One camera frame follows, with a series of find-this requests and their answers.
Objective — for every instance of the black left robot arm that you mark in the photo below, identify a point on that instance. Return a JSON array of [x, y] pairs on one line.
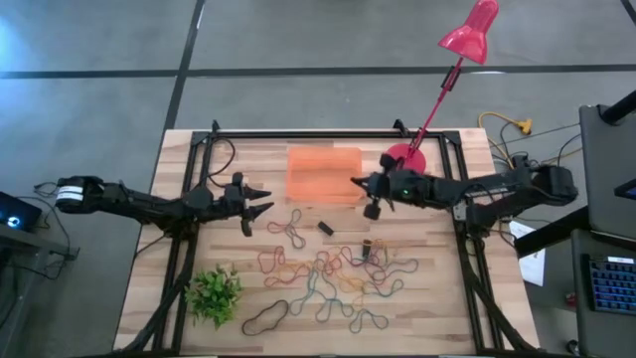
[[149, 209]]

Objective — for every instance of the green artificial plant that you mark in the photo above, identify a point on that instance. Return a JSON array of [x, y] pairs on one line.
[[213, 296]]

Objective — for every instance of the grey desk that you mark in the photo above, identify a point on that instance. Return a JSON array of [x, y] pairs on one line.
[[581, 323]]

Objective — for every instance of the grey-green rubber band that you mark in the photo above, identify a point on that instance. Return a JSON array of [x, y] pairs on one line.
[[303, 242]]

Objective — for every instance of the white paper sheet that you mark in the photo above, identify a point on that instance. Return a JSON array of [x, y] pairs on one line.
[[534, 263]]

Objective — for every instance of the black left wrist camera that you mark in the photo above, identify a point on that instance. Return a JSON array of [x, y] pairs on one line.
[[233, 195]]

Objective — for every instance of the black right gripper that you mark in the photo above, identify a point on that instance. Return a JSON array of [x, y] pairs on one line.
[[373, 211]]

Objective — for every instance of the grey panel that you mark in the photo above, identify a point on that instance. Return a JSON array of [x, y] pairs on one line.
[[606, 164]]

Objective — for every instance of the black power adapter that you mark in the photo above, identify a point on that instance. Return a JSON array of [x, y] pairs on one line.
[[521, 160]]

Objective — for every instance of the grey side table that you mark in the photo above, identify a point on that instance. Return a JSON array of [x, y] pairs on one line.
[[30, 242]]

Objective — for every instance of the black aluminium table frame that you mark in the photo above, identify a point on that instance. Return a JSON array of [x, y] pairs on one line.
[[323, 134]]

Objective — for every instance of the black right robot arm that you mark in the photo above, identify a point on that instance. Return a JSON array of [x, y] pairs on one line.
[[477, 191]]

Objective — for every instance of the orange translucent plastic bin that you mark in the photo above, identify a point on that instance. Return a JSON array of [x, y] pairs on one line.
[[318, 174]]

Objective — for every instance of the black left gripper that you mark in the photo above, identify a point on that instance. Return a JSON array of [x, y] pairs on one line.
[[247, 226]]

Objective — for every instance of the small black block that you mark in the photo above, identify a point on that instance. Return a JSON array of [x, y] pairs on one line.
[[366, 247], [326, 229]]

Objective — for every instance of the backlit keyboard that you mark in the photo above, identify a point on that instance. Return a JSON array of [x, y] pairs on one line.
[[613, 286]]

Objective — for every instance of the wide black rubber band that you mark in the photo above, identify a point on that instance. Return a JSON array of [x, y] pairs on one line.
[[244, 327]]

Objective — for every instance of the black device blue light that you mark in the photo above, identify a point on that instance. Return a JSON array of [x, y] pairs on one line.
[[20, 211]]

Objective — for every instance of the small red object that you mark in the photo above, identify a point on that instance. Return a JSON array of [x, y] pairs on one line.
[[571, 299]]

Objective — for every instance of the black metal bar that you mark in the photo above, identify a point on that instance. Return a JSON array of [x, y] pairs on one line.
[[618, 109], [556, 231]]

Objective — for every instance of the red desk lamp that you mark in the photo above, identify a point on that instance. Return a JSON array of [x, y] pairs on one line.
[[467, 37]]

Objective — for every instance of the dark red rubber band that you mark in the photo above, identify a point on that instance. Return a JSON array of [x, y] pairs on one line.
[[348, 258]]

